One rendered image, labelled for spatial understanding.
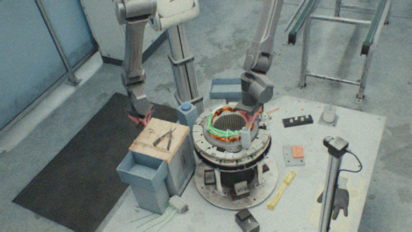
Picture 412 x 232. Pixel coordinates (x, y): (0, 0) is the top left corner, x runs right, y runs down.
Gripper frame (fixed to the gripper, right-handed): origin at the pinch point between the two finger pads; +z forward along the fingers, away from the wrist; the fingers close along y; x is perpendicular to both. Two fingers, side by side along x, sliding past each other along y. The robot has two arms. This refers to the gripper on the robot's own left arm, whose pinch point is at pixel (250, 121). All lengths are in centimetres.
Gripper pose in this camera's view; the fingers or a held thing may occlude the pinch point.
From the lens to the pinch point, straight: 141.8
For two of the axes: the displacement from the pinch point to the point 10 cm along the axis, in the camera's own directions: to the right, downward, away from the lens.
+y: 5.6, -5.5, 6.2
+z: 0.9, 7.8, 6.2
